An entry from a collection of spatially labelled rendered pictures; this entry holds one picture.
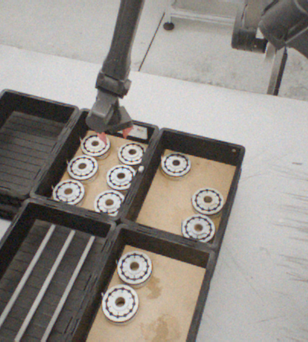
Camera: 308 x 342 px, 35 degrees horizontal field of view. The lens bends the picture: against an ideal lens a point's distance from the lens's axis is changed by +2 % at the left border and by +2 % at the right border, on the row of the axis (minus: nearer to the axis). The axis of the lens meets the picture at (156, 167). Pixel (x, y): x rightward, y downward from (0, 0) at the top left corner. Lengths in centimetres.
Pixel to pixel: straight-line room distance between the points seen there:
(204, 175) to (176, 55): 180
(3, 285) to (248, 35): 107
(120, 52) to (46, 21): 258
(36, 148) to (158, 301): 72
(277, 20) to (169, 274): 79
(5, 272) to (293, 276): 88
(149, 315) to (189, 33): 246
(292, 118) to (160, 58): 149
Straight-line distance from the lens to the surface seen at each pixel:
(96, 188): 164
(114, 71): 121
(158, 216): 156
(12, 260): 156
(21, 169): 174
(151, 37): 350
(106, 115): 126
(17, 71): 229
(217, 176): 165
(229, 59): 333
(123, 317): 139
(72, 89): 215
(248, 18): 163
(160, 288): 145
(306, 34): 102
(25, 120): 189
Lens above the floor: 217
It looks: 53 degrees down
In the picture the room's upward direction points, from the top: 3 degrees counter-clockwise
